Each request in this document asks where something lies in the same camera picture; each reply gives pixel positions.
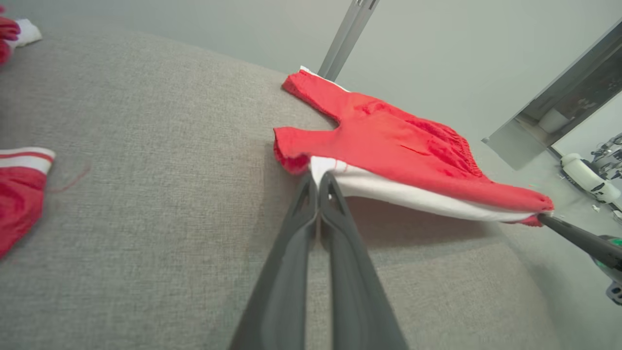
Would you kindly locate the red shorts with white lining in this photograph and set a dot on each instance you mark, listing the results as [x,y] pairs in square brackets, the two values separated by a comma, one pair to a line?
[388,146]

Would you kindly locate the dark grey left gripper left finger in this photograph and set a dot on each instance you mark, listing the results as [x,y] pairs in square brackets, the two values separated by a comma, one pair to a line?
[282,291]

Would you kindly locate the white idle robot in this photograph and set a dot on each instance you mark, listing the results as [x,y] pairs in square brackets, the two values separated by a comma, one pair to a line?
[585,175]

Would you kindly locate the red jersey with white sleeves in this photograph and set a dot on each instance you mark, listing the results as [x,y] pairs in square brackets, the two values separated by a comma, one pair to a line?
[19,204]

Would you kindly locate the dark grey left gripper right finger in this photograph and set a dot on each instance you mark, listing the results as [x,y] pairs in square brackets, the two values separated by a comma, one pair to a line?
[354,291]

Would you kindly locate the grey metal partition post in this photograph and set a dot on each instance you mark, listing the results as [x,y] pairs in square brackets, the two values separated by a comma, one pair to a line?
[347,39]

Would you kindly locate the grey metal door frame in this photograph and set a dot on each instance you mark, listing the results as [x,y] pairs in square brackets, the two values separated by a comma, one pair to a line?
[559,102]

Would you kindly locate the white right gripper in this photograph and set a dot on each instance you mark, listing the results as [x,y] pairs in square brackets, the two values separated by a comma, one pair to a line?
[614,287]

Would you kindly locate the grey fabric sofa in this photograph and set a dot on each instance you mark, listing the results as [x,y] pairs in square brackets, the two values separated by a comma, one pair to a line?
[146,243]

